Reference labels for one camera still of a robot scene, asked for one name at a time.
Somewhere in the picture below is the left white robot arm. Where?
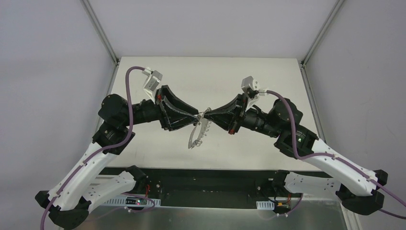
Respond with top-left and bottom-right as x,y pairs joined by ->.
35,85 -> 198,230

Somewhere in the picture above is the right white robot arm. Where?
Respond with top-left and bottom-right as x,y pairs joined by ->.
204,94 -> 388,216

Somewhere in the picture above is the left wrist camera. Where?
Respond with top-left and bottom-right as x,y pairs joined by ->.
142,67 -> 163,101

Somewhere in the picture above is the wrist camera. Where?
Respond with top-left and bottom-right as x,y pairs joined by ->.
142,67 -> 163,101
241,76 -> 259,111

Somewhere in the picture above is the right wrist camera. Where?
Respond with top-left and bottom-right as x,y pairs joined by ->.
241,76 -> 259,111

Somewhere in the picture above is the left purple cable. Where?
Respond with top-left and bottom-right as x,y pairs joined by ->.
39,66 -> 147,230

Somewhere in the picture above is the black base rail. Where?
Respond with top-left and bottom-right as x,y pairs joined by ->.
95,167 -> 327,209

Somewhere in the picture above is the right white cable duct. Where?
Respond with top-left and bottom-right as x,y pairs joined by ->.
256,200 -> 275,210

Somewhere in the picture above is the white cable duct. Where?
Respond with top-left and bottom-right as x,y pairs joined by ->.
100,195 -> 161,207
256,200 -> 275,210

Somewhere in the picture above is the left white cable duct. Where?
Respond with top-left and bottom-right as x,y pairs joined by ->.
100,195 -> 161,207

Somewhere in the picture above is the left aluminium frame post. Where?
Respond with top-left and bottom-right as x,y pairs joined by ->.
80,0 -> 119,66

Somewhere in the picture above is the aluminium frame post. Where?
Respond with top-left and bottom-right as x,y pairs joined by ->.
80,0 -> 119,66
301,0 -> 346,68

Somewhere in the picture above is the right aluminium frame post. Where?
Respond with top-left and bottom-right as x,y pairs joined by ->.
301,0 -> 346,68

